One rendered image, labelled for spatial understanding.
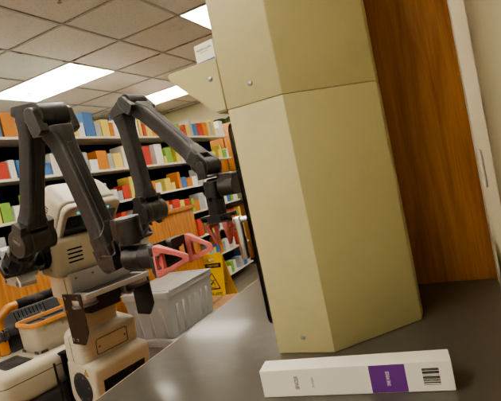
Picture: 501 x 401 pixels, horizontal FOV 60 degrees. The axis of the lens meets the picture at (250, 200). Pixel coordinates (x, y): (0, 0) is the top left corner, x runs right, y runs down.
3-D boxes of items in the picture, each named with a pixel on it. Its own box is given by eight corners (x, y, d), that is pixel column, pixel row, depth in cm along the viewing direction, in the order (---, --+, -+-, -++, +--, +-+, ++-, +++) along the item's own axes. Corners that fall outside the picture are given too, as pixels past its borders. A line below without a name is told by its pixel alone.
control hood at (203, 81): (286, 116, 110) (278, 77, 109) (227, 110, 81) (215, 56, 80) (246, 127, 115) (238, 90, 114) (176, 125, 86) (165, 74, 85)
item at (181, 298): (221, 307, 341) (211, 266, 339) (177, 340, 287) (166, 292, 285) (177, 310, 359) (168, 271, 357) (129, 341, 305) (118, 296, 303)
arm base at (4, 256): (32, 247, 137) (-10, 257, 127) (37, 229, 132) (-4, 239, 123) (44, 267, 134) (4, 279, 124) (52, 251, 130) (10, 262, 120)
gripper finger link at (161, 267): (199, 235, 93) (164, 239, 97) (180, 243, 87) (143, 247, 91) (204, 266, 94) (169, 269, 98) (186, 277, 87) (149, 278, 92)
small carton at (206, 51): (232, 69, 92) (226, 41, 92) (217, 68, 88) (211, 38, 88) (214, 76, 95) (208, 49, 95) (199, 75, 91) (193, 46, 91)
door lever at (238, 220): (262, 258, 86) (267, 255, 89) (253, 211, 86) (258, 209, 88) (238, 261, 89) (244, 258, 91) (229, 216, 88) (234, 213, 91)
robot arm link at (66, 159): (60, 110, 112) (19, 114, 103) (71, 100, 108) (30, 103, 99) (130, 263, 112) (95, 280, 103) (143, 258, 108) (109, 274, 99)
